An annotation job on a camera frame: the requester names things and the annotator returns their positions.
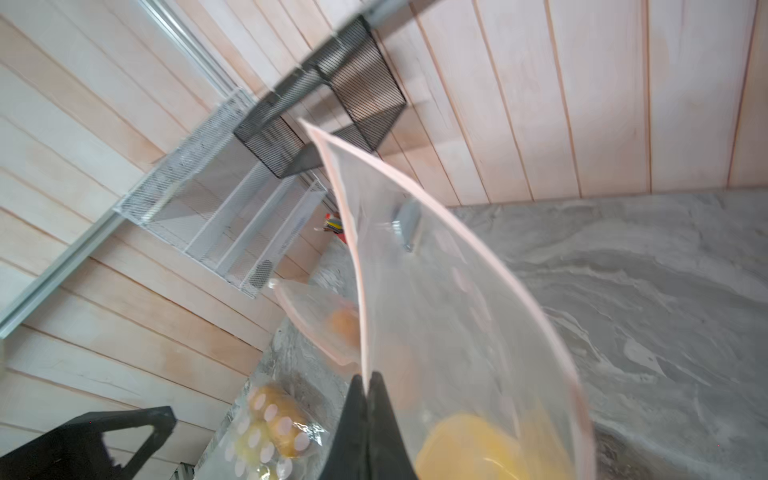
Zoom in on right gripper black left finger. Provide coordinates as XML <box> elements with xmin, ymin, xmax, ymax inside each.
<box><xmin>319</xmin><ymin>375</ymin><xmax>368</xmax><ymax>480</ymax></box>

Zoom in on black mesh wall basket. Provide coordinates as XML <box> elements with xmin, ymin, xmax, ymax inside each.
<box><xmin>234</xmin><ymin>15</ymin><xmax>407</xmax><ymax>179</ymax></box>

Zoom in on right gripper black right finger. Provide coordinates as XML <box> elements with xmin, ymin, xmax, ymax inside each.
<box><xmin>365</xmin><ymin>372</ymin><xmax>418</xmax><ymax>480</ymax></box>

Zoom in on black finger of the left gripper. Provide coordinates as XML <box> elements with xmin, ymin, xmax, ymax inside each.
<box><xmin>1</xmin><ymin>406</ymin><xmax>177</xmax><ymax>479</ymax></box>

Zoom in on yellow plastic tray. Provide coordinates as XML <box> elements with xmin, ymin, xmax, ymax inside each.
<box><xmin>414</xmin><ymin>414</ymin><xmax>576</xmax><ymax>479</ymax></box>

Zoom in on clear zipper bag pink zip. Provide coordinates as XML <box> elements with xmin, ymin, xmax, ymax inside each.
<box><xmin>194</xmin><ymin>357</ymin><xmax>348</xmax><ymax>479</ymax></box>

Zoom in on clear zipper bag pink dots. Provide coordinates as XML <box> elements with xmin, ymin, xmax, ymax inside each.
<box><xmin>306</xmin><ymin>125</ymin><xmax>597</xmax><ymax>479</ymax></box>

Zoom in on white wire shelf rack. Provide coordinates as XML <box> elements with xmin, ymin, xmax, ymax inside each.
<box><xmin>115</xmin><ymin>89</ymin><xmax>328</xmax><ymax>297</ymax></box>

